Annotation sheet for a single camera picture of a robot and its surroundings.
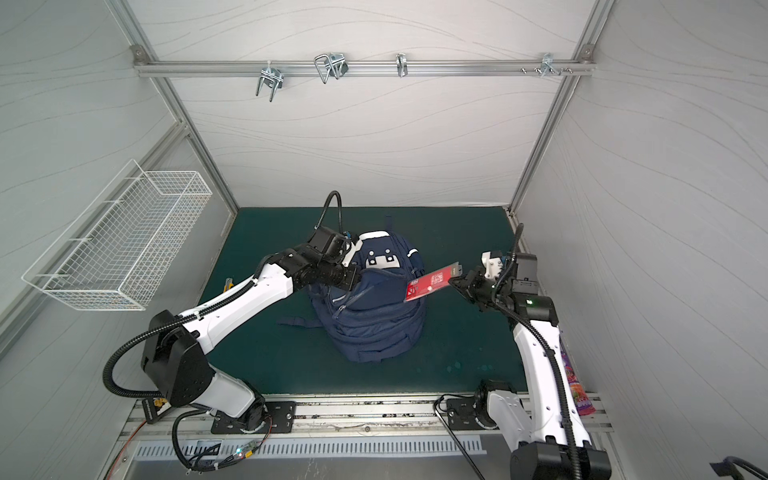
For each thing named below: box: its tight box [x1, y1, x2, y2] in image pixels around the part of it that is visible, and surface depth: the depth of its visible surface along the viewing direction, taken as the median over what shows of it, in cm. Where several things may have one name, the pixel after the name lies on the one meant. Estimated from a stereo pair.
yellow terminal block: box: [142, 397, 172, 424], surface depth 76 cm
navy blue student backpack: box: [278, 231, 426, 363], surface depth 83 cm
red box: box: [405, 261, 463, 302], surface depth 81 cm
